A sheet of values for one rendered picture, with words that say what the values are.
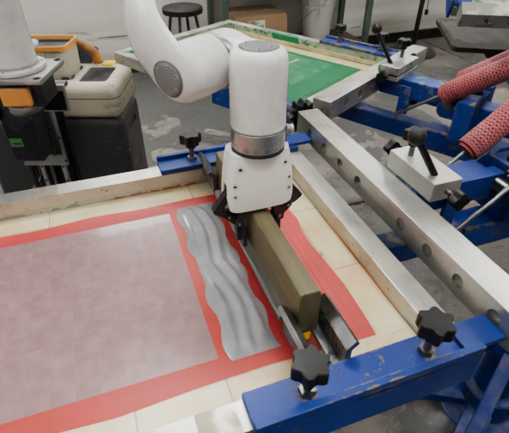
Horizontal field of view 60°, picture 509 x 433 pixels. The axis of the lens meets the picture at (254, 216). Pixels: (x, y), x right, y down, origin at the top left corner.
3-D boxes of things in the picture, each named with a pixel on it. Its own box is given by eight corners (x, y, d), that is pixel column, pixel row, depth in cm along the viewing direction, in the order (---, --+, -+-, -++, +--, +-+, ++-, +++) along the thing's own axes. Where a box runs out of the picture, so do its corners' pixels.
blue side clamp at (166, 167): (164, 196, 91) (160, 167, 87) (160, 184, 95) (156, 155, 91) (297, 170, 99) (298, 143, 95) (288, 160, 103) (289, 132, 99)
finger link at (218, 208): (246, 167, 64) (261, 192, 68) (201, 196, 64) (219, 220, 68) (248, 172, 63) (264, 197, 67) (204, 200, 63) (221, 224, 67)
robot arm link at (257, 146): (282, 108, 64) (281, 125, 66) (223, 117, 61) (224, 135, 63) (304, 130, 58) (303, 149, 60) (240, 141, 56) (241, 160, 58)
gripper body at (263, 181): (281, 120, 65) (279, 184, 72) (215, 131, 62) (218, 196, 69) (303, 143, 59) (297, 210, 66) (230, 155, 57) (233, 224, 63)
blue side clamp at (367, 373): (256, 460, 50) (256, 429, 45) (242, 420, 53) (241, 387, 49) (470, 380, 58) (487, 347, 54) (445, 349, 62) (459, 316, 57)
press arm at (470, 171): (409, 216, 77) (415, 192, 74) (389, 198, 82) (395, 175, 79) (487, 197, 82) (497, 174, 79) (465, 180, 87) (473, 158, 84)
